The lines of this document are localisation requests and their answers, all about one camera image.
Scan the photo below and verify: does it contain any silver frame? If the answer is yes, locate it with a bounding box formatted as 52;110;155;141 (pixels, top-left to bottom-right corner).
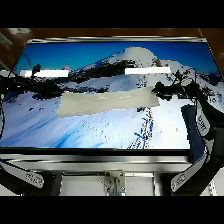
0;147;224;197

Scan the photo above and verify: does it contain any beige garment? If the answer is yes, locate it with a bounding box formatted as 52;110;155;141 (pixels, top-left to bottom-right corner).
56;85;161;118

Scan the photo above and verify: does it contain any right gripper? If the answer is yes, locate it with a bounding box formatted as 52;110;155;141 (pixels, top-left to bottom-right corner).
152;81;175;102

